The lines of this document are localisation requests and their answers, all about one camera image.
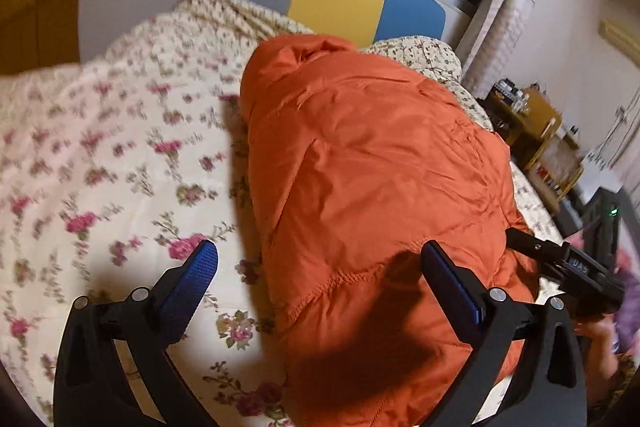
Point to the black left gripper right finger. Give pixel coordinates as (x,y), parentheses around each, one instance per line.
(547,387)

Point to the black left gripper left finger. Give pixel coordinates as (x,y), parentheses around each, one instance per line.
(90,386)

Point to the orange puffer jacket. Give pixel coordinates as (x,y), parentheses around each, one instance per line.
(354,163)

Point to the person's right hand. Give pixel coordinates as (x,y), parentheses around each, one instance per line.
(602,365)

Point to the wooden bedside table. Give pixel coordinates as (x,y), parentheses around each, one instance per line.
(549,158)

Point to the items on bedside table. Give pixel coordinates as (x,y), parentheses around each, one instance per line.
(507,91)

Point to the floral bed quilt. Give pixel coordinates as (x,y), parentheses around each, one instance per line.
(111,172)

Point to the pale right curtain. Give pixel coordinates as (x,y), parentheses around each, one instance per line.
(489,42)

